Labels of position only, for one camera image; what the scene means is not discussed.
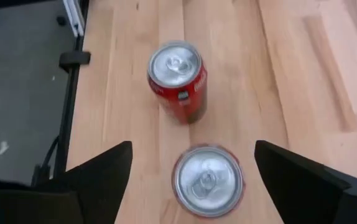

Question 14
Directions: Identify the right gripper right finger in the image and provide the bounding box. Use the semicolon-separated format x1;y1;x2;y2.
254;139;351;224

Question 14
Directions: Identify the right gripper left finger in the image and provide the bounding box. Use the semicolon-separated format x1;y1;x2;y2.
45;140;134;224

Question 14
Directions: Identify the red Coca-Cola can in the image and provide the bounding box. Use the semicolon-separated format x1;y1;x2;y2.
171;143;244;218
147;40;208;125

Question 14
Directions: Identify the black aluminium table frame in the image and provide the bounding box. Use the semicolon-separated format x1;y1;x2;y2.
30;0;92;187

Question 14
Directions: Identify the black frame clamp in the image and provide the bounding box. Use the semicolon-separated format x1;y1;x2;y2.
58;50;91;71

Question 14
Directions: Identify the white bracket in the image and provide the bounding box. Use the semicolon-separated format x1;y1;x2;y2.
62;0;85;37

